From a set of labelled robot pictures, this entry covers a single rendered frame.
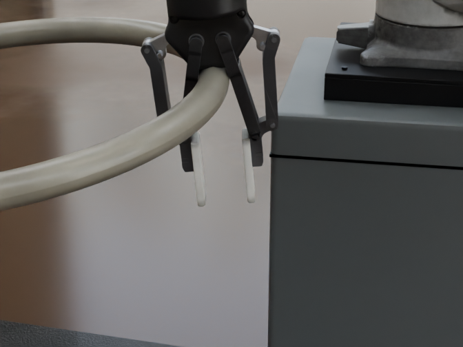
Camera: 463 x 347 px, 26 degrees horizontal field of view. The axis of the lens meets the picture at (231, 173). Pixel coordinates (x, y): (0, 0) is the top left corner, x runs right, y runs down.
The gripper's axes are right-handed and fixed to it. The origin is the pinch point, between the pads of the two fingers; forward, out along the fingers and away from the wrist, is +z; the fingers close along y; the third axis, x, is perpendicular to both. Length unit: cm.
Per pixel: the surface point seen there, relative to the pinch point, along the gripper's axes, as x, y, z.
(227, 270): -134, 10, 88
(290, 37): -359, -14, 94
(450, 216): -28.2, -27.9, 21.8
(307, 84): -45.0, -10.4, 7.5
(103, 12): -406, 79, 86
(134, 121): -245, 46, 86
